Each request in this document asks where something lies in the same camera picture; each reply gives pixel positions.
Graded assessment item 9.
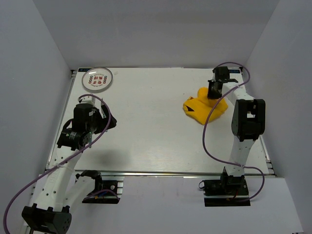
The yellow Pikachu cloth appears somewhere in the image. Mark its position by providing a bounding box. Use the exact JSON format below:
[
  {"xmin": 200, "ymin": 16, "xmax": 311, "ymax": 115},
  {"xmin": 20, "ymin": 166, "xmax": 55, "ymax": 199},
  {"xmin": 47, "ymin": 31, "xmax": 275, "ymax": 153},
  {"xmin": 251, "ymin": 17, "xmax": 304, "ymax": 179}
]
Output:
[{"xmin": 183, "ymin": 87, "xmax": 228, "ymax": 125}]

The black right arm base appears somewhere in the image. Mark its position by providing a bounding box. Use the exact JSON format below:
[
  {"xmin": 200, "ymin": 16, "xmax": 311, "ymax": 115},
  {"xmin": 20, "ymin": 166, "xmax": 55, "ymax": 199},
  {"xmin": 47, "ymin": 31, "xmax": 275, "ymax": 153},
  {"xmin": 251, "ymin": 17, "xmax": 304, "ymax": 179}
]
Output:
[{"xmin": 198, "ymin": 179, "xmax": 251, "ymax": 207}]

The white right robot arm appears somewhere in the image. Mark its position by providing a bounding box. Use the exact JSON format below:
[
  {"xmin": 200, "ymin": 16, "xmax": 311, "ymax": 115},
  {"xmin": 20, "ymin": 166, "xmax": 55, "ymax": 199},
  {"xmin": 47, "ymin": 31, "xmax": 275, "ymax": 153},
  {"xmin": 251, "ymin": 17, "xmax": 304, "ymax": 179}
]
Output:
[{"xmin": 207, "ymin": 63, "xmax": 266, "ymax": 195}]

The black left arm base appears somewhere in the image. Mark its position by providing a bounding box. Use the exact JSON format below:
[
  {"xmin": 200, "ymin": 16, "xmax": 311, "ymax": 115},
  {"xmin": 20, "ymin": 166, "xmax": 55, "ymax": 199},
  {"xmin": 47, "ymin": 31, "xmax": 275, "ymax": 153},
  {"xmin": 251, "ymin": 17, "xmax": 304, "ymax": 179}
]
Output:
[{"xmin": 75, "ymin": 170, "xmax": 123, "ymax": 204}]

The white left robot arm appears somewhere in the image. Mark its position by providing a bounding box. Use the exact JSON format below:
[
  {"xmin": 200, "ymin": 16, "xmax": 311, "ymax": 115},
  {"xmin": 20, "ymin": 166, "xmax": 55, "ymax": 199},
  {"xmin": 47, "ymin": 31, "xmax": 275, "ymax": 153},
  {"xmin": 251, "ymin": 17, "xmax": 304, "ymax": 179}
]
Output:
[{"xmin": 21, "ymin": 94, "xmax": 117, "ymax": 234}]

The round printed plate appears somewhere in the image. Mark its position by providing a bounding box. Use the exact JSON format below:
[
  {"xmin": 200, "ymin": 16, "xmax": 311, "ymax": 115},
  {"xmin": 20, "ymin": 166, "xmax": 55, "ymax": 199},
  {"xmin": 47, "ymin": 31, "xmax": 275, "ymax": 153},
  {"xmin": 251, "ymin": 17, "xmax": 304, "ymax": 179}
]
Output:
[{"xmin": 79, "ymin": 67, "xmax": 113, "ymax": 92}]

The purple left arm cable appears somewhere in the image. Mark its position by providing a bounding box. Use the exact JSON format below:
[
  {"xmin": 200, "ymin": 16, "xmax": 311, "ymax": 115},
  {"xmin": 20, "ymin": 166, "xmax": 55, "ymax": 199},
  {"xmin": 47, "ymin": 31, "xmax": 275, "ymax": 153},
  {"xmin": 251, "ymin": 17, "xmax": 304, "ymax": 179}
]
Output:
[{"xmin": 2, "ymin": 94, "xmax": 112, "ymax": 234}]

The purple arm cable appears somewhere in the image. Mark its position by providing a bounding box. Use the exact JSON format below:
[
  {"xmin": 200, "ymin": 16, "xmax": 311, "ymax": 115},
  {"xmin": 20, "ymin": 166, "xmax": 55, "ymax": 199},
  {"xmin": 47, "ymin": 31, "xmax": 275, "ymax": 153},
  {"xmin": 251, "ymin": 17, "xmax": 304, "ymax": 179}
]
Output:
[
  {"xmin": 2, "ymin": 94, "xmax": 112, "ymax": 234},
  {"xmin": 202, "ymin": 61, "xmax": 266, "ymax": 202}
]

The metal knife teal handle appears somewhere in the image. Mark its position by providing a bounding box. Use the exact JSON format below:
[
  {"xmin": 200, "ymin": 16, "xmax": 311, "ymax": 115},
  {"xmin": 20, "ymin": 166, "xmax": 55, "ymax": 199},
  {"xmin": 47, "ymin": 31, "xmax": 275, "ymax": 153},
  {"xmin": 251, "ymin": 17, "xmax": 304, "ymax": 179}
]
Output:
[{"xmin": 88, "ymin": 132, "xmax": 93, "ymax": 148}]

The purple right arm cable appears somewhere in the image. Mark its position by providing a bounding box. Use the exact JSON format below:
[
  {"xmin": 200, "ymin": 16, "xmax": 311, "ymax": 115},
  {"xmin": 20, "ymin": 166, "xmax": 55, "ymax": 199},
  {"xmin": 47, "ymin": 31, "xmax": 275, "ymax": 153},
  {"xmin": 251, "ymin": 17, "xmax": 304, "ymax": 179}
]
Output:
[{"xmin": 202, "ymin": 61, "xmax": 266, "ymax": 202}]

